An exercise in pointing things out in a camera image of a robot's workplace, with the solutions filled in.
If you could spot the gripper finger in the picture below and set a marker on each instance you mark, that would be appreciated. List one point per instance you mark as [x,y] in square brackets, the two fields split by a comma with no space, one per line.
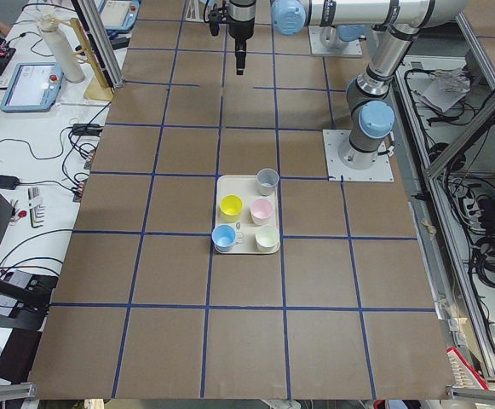
[240,53]

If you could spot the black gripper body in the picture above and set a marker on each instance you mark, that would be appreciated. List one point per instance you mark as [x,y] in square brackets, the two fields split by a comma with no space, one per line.
[241,20]

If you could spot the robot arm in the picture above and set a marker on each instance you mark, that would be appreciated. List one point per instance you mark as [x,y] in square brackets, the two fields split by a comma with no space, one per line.
[372,118]

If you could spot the grey cup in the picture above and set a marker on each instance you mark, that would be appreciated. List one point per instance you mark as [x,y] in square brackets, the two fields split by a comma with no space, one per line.
[267,180]

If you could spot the yellow cup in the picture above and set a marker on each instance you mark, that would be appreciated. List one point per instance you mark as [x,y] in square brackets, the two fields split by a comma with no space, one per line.
[230,208]

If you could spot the pink cup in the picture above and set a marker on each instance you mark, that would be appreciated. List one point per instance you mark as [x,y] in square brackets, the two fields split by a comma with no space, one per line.
[261,211]

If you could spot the blue cup on tray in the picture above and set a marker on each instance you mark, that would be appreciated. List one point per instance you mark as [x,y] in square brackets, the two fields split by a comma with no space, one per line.
[224,237]

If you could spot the pale green cup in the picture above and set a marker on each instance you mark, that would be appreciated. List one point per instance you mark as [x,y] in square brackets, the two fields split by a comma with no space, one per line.
[267,238]

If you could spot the blue teach pendant far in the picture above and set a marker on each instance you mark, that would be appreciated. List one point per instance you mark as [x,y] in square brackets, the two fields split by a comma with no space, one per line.
[119,16]

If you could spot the blue teach pendant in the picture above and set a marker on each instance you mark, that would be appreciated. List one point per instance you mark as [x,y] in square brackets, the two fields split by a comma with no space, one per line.
[119,16]
[34,87]

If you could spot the wooden mug tree stand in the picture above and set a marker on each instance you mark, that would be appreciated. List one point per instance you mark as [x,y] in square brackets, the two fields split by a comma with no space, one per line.
[98,88]

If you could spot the beige tray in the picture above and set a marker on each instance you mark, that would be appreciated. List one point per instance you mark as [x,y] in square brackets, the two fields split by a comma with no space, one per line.
[246,188]

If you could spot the blue teach pendant near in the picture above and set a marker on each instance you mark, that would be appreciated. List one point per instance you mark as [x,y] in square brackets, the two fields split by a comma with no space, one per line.
[34,87]

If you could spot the hex key set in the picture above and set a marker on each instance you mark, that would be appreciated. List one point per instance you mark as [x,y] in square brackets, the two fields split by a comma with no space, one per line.
[36,207]

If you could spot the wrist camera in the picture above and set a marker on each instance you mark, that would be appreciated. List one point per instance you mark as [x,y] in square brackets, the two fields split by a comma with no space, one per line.
[216,17]

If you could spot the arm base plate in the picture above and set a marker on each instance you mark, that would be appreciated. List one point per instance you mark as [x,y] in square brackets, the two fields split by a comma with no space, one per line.
[344,163]
[339,41]

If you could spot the aluminium frame post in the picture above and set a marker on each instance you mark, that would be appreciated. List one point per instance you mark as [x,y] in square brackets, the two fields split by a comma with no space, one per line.
[93,26]

